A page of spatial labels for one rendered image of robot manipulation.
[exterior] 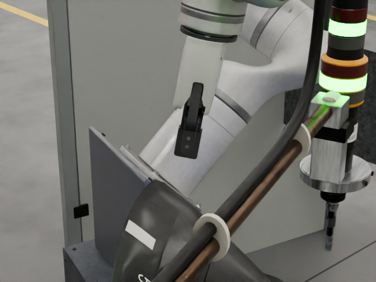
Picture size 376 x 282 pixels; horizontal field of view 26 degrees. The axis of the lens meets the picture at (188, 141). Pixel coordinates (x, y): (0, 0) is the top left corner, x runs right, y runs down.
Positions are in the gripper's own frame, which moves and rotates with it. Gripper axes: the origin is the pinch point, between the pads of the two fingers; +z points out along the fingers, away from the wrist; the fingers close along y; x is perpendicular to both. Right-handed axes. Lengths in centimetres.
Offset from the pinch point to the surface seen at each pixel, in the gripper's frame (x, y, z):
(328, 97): 12.2, 32.5, -18.0
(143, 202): -2.7, 31.1, -3.8
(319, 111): 11.4, 35.3, -17.3
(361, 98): 15.6, 29.9, -17.9
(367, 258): 77, -198, 103
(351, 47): 13.4, 30.7, -22.5
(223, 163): 12, -186, 70
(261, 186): 7, 49, -15
